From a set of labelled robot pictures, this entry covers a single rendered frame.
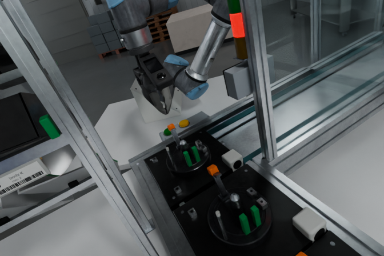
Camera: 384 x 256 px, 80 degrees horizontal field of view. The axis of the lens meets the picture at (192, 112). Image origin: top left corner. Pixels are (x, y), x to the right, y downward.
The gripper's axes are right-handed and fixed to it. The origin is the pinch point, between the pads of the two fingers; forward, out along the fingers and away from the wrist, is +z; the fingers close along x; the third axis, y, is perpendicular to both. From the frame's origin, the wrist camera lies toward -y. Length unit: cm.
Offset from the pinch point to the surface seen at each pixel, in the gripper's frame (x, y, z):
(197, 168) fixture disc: 0.2, -12.7, 14.3
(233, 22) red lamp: -16.5, -17.8, -21.4
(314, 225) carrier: -9.6, -42.5, 14.1
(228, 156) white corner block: -8.8, -15.4, 14.1
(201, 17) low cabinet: -245, 420, 43
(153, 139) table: 3.2, 32.6, 27.2
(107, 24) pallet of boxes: -91, 755, 16
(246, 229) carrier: 1.6, -36.3, 12.3
